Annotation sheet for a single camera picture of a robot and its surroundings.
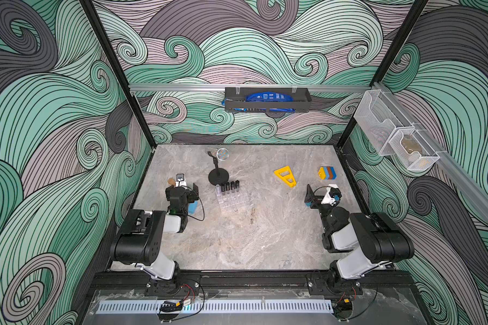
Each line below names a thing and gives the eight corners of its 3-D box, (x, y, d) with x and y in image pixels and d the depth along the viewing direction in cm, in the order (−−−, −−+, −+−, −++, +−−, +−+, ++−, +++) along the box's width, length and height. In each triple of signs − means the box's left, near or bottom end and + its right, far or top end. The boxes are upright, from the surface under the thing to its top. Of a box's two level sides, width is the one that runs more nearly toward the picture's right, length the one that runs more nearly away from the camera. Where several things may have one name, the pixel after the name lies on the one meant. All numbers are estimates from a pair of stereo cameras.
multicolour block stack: (320, 179, 107) (322, 176, 105) (317, 170, 112) (318, 166, 109) (335, 179, 107) (337, 176, 105) (331, 170, 112) (333, 166, 109)
